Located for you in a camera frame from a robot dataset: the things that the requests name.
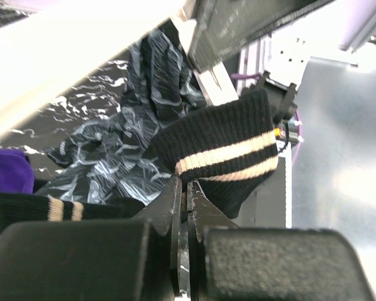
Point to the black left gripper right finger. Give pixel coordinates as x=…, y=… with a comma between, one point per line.
x=201, y=214

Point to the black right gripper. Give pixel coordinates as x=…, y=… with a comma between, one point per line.
x=223, y=28

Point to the purple sock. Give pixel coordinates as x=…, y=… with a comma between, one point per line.
x=16, y=173

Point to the black striped sock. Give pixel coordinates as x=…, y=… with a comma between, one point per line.
x=229, y=149
x=16, y=208

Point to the dark patterned cloth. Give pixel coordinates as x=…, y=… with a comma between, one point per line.
x=107, y=160

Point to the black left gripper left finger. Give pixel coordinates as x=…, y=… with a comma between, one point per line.
x=152, y=263

